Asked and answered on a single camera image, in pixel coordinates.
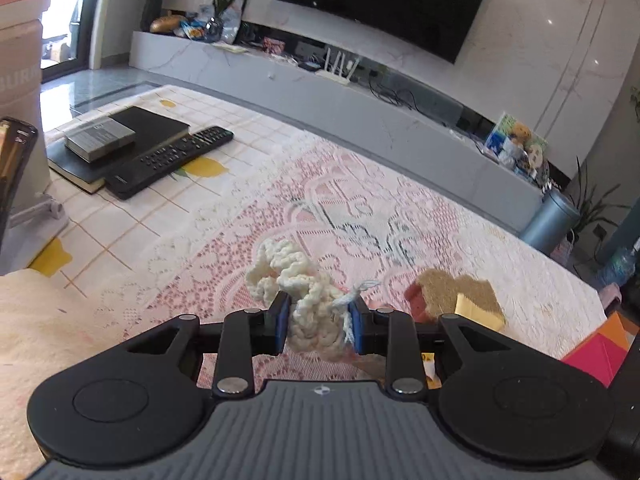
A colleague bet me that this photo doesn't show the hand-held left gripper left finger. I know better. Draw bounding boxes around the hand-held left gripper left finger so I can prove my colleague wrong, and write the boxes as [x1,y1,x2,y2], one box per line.
[122,291,292,400]

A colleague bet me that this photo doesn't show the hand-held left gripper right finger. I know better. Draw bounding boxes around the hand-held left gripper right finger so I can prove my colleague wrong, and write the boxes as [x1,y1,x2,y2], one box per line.
[348,299,521,400]

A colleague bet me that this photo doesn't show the white crocheted yarn piece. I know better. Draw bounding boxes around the white crocheted yarn piece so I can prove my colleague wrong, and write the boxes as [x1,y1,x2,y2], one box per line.
[245,239,381,363]

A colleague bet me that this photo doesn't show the red soft block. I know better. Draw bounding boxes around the red soft block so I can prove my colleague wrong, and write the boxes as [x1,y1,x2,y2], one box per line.
[404,282,431,323]

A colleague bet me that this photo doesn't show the tan fuzzy cloth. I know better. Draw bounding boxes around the tan fuzzy cloth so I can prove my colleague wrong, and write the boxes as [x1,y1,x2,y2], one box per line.
[419,269,506,331]

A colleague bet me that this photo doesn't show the red box with clear front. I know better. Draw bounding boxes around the red box with clear front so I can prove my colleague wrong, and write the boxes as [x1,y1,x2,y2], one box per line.
[560,332,631,388]

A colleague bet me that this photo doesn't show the small pink appliance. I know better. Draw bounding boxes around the small pink appliance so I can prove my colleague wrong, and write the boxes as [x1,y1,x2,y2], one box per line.
[597,284,623,311]

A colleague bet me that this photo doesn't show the pink lace tablecloth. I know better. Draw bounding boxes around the pink lace tablecloth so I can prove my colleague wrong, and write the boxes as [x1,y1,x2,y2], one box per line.
[95,130,608,396]

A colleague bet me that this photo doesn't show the large water bottle with pump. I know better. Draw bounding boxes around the large water bottle with pump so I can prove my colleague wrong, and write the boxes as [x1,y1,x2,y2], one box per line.
[592,240,640,288]

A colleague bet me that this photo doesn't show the woven basket bag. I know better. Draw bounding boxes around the woven basket bag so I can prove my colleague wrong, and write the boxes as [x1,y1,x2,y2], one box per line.
[550,232,576,267]

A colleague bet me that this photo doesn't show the white checked tablecloth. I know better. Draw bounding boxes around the white checked tablecloth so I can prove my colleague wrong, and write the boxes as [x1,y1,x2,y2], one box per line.
[27,84,321,311]

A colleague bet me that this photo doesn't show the black remote control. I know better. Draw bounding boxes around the black remote control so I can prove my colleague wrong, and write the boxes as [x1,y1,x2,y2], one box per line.
[105,126,235,200]

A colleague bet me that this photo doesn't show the grey blue trash can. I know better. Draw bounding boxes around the grey blue trash can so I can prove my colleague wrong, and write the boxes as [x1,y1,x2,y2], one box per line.
[519,191,582,256]

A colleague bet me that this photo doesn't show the long-leaf potted plant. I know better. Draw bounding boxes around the long-leaf potted plant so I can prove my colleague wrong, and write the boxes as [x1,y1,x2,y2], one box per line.
[570,157,633,241]

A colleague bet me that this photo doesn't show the marble television cabinet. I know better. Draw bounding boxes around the marble television cabinet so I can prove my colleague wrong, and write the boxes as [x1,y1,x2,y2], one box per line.
[129,30,543,231]

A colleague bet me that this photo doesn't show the green blue poster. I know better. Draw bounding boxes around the green blue poster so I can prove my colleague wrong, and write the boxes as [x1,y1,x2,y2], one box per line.
[484,111,548,176]

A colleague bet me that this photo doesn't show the black book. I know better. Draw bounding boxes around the black book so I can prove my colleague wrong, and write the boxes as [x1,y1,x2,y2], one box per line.
[47,106,192,195]

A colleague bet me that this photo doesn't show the teddy bear bouquet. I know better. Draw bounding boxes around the teddy bear bouquet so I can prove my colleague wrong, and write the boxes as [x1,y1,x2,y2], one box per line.
[507,122,533,163]

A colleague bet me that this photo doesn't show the wooden fan sign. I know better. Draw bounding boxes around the wooden fan sign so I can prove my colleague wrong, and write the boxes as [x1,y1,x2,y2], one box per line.
[522,142,548,170]

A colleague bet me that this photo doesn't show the white router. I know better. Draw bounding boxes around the white router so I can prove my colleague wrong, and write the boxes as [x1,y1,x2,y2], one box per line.
[315,49,362,86]

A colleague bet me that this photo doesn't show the grey small box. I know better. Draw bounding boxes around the grey small box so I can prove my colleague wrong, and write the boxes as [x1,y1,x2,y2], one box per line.
[64,114,137,163]

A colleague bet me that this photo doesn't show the snack packets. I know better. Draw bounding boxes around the snack packets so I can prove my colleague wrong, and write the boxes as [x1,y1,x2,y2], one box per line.
[175,19,208,41]

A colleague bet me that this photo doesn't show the smartphone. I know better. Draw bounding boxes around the smartphone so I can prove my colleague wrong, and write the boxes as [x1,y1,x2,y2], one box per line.
[0,116,39,241]

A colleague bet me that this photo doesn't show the golden gourd ornament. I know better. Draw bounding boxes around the golden gourd ornament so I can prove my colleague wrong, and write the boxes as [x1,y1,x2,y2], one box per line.
[150,14,187,35]

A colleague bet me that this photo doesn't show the green plant in glass vase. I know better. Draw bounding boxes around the green plant in glass vase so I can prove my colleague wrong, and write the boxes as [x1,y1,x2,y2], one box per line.
[199,0,263,43]

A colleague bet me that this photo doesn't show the black television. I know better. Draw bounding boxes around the black television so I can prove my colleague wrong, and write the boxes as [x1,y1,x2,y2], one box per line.
[269,0,494,65]

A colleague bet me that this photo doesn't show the white appliance with pink top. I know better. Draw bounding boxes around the white appliance with pink top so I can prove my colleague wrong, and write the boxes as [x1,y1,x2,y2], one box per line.
[0,0,68,268]

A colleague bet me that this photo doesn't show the black cables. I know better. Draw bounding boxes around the black cables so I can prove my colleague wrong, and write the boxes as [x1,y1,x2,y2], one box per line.
[370,77,451,111]

